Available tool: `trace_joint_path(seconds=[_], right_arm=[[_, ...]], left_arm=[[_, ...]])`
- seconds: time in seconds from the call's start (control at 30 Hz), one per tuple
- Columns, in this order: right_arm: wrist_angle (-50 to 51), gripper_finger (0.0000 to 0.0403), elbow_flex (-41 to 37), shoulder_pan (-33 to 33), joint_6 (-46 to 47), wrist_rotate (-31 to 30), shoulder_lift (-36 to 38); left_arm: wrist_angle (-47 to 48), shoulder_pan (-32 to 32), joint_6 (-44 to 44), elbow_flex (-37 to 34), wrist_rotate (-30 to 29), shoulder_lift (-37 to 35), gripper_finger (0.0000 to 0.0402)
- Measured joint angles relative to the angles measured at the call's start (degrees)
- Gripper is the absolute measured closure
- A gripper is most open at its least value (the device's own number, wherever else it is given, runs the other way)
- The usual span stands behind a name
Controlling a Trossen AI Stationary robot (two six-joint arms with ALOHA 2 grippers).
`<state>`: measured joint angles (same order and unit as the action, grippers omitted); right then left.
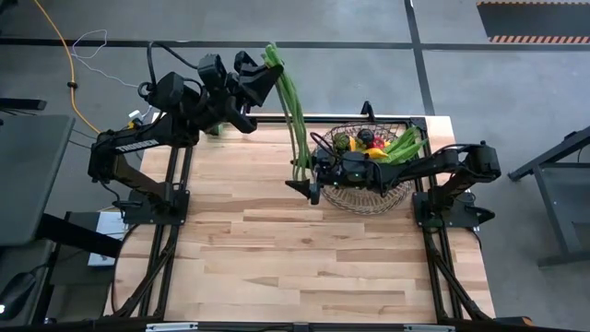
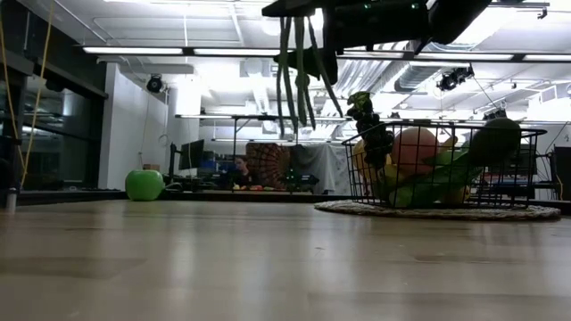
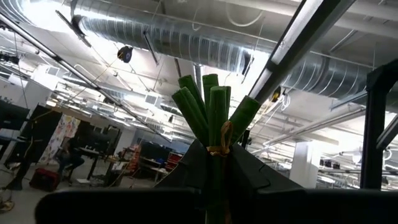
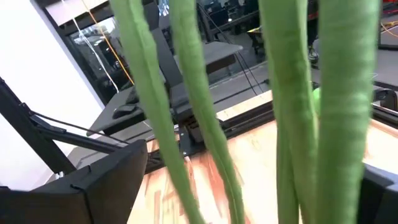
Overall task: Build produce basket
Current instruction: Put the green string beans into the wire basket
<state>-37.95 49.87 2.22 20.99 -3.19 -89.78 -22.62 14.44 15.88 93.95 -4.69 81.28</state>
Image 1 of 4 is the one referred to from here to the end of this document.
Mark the grey desk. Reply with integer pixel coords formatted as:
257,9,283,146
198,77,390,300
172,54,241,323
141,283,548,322
0,113,75,248

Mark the white box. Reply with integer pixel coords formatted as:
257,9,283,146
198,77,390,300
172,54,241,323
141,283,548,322
87,209,129,268

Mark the black slanted beam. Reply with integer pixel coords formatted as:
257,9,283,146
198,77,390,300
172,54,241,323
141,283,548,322
35,213,124,260

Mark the black floor bar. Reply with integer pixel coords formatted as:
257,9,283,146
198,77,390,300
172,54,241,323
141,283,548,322
0,97,48,112

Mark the yellow power cable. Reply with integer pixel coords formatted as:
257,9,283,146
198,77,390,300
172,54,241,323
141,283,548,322
32,0,102,135

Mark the black computer mouse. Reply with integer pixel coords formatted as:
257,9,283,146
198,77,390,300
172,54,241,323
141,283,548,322
0,271,38,320

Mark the thin white cable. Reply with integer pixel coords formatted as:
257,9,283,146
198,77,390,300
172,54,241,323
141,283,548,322
71,29,153,119

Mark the black desk frame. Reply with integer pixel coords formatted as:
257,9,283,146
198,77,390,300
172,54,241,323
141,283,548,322
508,124,590,269

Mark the black wire basket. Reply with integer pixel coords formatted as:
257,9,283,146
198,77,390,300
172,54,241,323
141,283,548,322
322,121,428,188

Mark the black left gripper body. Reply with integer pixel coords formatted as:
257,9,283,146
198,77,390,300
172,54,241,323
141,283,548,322
216,50,259,135

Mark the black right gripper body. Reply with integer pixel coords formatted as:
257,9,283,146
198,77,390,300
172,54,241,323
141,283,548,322
309,148,372,206

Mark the long green bean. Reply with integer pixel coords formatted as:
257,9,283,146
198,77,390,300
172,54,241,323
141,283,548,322
265,42,309,182
266,42,312,182
265,42,306,182
263,43,301,182
264,43,303,182
267,42,314,182

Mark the hazard striped floor mat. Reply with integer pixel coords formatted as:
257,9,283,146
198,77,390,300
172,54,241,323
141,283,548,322
476,0,590,45

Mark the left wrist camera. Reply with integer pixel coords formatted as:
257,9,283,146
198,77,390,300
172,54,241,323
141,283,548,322
196,53,228,91

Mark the green leafy vegetable bunch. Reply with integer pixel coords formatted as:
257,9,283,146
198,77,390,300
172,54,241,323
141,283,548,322
382,124,430,166

